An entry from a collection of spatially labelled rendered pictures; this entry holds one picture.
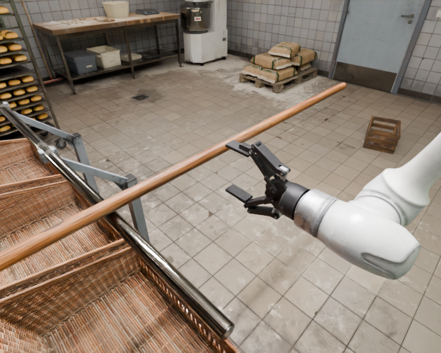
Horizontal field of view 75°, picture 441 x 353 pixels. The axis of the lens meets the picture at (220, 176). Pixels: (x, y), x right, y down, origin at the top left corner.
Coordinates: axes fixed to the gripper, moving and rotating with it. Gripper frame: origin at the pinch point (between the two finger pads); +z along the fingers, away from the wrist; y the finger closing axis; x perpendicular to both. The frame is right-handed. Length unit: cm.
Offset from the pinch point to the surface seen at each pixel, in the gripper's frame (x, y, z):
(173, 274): -29.2, 1.0, -13.3
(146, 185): -20.4, -1.9, 7.2
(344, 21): 451, 28, 177
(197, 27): 340, 46, 398
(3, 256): -48.1, -2.4, 7.5
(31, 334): -56, 54, 35
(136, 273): -18, 59, 35
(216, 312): -28.8, 1.1, -23.3
